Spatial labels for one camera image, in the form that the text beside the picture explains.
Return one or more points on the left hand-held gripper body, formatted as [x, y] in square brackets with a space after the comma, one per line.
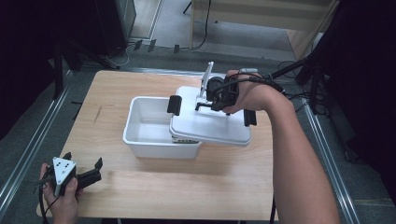
[63, 169]

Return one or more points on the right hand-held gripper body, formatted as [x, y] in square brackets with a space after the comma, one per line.
[224, 90]

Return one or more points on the white plastic storage box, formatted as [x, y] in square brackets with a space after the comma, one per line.
[149, 124]

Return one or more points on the person's right hand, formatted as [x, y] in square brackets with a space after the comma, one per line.
[255, 96]

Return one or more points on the person's left hand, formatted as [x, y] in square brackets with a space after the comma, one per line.
[63, 208]

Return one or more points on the light wooden shelf unit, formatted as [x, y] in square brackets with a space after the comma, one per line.
[249, 12]

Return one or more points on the black tripod stand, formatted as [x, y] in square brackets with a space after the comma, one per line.
[314, 90]
[58, 71]

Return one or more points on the dark curtain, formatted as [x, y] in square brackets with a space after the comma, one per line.
[367, 77]
[25, 46]

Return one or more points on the black cabinet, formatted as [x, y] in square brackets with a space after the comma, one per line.
[115, 21]

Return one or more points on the metal floor rail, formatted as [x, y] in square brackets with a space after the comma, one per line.
[330, 161]
[34, 146]

